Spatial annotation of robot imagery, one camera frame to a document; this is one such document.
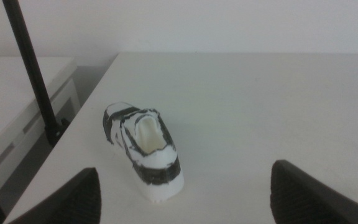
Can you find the black stand pole with clamp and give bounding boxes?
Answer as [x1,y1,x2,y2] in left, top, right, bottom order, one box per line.
[1,0,71,147]

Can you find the white side table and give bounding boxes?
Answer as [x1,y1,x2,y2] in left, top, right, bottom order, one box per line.
[0,56,82,215]

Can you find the white shoe with black stripes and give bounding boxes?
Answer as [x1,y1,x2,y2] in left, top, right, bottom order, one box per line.
[102,101,185,205]

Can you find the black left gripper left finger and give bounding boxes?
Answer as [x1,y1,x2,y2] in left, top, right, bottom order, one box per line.
[9,167,102,224]

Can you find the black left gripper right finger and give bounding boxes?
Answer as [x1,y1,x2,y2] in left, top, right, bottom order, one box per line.
[269,159,358,224]

